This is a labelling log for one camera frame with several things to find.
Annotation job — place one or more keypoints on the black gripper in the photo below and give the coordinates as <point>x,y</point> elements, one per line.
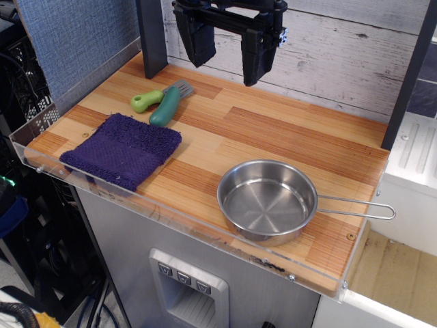
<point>260,23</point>

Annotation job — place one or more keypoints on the dark vertical post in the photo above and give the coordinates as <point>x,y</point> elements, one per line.
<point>412,74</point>
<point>152,34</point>

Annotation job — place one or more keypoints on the white toy sink unit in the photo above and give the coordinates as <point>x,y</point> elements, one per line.
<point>394,272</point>

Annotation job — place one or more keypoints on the green handled grey spatula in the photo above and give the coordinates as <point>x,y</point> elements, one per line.
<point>142,102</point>

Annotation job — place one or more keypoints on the silver toy fridge cabinet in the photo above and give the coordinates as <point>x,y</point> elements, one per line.
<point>167,278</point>

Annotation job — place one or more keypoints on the black plastic crate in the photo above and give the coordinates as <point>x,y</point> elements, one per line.
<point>24,90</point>

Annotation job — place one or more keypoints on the dark vertical post left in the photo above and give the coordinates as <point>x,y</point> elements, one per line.
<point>152,34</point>

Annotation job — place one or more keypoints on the dark vertical post right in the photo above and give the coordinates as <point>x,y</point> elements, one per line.
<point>412,74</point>

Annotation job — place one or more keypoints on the purple towel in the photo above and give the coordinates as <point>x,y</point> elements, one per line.
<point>124,151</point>

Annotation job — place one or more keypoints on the dark green toy cucumber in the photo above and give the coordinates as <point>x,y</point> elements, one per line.
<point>167,108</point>

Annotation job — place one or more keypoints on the clear acrylic table guard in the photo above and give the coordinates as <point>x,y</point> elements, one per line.
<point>222,124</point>

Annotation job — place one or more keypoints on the small steel pot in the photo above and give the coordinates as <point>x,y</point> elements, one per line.
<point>267,202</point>

